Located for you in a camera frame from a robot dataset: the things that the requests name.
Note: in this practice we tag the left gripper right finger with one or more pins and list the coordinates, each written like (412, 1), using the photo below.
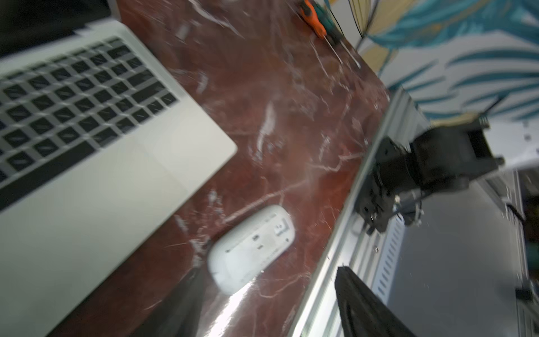
(362, 312)

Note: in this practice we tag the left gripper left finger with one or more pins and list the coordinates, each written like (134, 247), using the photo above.
(179, 313)

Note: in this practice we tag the green handled screwdriver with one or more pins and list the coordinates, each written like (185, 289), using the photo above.
(333, 33)

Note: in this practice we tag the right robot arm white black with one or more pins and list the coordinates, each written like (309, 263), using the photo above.
(448, 158)

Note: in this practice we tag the aluminium front rail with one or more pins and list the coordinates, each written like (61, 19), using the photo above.
(432, 235)

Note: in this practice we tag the silver laptop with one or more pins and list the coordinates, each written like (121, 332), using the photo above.
(99, 146)

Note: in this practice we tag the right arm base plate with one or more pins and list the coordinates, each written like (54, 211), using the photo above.
(394, 172)

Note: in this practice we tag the white wireless mouse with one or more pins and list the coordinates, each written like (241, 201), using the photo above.
(250, 247)

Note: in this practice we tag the orange handled screwdriver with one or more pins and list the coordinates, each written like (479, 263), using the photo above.
(308, 14)

